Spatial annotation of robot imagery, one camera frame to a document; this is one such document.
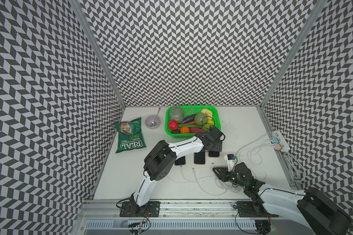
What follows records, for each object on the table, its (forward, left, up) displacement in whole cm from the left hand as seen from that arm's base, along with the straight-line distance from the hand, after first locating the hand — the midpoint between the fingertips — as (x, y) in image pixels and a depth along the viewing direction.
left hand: (215, 146), depth 90 cm
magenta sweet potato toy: (+13, +11, 0) cm, 17 cm away
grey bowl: (+22, +45, +1) cm, 50 cm away
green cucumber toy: (+16, +15, +1) cm, 22 cm away
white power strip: (+5, -47, -4) cm, 47 cm away
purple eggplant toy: (+22, +16, 0) cm, 27 cm away
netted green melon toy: (+22, +25, +7) cm, 34 cm away
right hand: (-14, +2, -4) cm, 15 cm away
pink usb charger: (+2, -42, -4) cm, 42 cm away
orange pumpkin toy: (+12, +19, +1) cm, 22 cm away
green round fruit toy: (+20, +8, +2) cm, 22 cm away
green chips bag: (+10, +56, -2) cm, 57 cm away
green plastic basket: (+27, +16, +5) cm, 32 cm away
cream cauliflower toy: (+27, +1, 0) cm, 27 cm away
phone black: (-5, +2, +1) cm, 6 cm away
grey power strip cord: (-13, -48, -7) cm, 50 cm away
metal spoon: (+21, +42, -2) cm, 48 cm away
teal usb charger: (+7, -42, -4) cm, 42 cm away
